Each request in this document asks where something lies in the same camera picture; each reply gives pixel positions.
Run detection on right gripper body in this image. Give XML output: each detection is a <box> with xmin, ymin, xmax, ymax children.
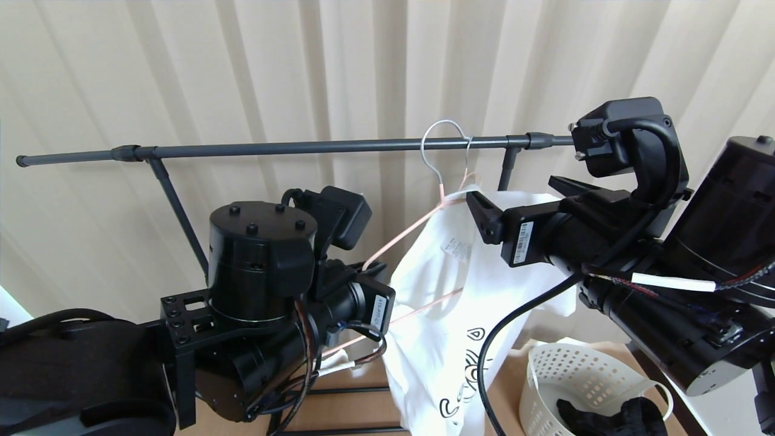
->
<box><xmin>501</xmin><ymin>191</ymin><xmax>775</xmax><ymax>397</ymax></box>

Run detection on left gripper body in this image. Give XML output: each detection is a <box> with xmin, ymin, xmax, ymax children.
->
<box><xmin>195</xmin><ymin>269</ymin><xmax>395</xmax><ymax>423</ymax></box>

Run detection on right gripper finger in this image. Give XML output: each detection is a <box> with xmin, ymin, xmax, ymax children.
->
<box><xmin>548</xmin><ymin>176</ymin><xmax>630</xmax><ymax>200</ymax></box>
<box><xmin>466</xmin><ymin>191</ymin><xmax>506</xmax><ymax>245</ymax></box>

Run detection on pink clothes hanger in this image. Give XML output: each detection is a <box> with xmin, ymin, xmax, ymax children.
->
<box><xmin>321</xmin><ymin>119</ymin><xmax>479</xmax><ymax>358</ymax></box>
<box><xmin>460</xmin><ymin>137</ymin><xmax>480</xmax><ymax>190</ymax></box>

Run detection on white printed t-shirt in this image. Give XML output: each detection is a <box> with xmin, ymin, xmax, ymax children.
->
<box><xmin>383</xmin><ymin>190</ymin><xmax>576</xmax><ymax>436</ymax></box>

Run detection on white laundry basket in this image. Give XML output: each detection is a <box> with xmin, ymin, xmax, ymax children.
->
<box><xmin>519</xmin><ymin>342</ymin><xmax>674</xmax><ymax>436</ymax></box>

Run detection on black clothes rack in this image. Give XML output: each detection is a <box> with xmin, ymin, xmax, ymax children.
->
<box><xmin>15</xmin><ymin>132</ymin><xmax>576</xmax><ymax>436</ymax></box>

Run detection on black garment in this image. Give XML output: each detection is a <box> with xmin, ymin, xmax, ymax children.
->
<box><xmin>557</xmin><ymin>397</ymin><xmax>668</xmax><ymax>436</ymax></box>

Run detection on beige curtain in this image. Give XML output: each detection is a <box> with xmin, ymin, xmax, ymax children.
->
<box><xmin>0</xmin><ymin>0</ymin><xmax>775</xmax><ymax>355</ymax></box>

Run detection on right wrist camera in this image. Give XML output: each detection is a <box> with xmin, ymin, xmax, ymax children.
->
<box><xmin>569</xmin><ymin>97</ymin><xmax>691</xmax><ymax>222</ymax></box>

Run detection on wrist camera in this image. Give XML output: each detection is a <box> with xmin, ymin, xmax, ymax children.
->
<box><xmin>282</xmin><ymin>186</ymin><xmax>373</xmax><ymax>285</ymax></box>
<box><xmin>569</xmin><ymin>97</ymin><xmax>691</xmax><ymax>222</ymax></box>

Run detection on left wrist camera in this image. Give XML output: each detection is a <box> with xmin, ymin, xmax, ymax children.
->
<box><xmin>282</xmin><ymin>186</ymin><xmax>373</xmax><ymax>285</ymax></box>

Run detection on black cable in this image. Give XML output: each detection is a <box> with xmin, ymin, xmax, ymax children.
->
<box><xmin>0</xmin><ymin>309</ymin><xmax>116</xmax><ymax>340</ymax></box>
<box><xmin>477</xmin><ymin>271</ymin><xmax>585</xmax><ymax>436</ymax></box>

